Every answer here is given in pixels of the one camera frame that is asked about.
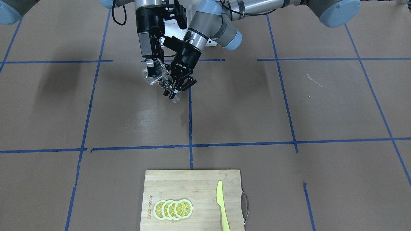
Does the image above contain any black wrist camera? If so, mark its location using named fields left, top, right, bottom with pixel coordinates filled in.
left=163, top=36, right=184, bottom=54
left=174, top=0, right=188, bottom=30

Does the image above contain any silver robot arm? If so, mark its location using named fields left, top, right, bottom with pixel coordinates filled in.
left=134, top=0, right=187, bottom=77
left=159, top=0, right=361, bottom=99

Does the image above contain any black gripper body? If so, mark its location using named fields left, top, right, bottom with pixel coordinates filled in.
left=136, top=6, right=168, bottom=39
left=170, top=41, right=202, bottom=81

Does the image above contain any wooden cutting board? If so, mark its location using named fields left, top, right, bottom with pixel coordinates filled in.
left=140, top=169, right=245, bottom=231

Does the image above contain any yellow plastic knife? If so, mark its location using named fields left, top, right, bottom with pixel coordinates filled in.
left=216, top=180, right=230, bottom=231

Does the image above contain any clear glass cup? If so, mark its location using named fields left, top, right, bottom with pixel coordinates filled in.
left=141, top=62, right=170, bottom=85

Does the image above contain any steel double jigger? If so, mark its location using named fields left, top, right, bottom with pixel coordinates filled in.
left=158, top=75, right=181, bottom=103

